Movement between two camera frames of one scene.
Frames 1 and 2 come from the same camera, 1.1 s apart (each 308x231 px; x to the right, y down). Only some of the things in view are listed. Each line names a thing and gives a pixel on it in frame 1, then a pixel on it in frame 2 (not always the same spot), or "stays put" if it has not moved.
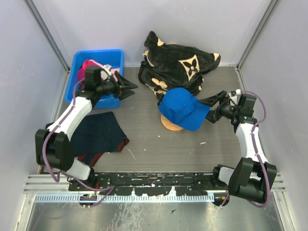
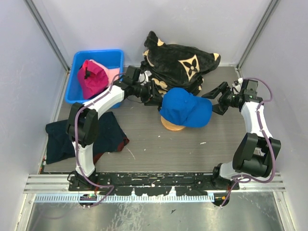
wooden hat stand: [169, 124] stays put
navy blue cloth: [100, 134] stays put
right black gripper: [211, 101] -> [221, 109]
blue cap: [187, 112] stays put
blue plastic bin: [115, 57] stays put
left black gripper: [122, 94] -> [153, 96]
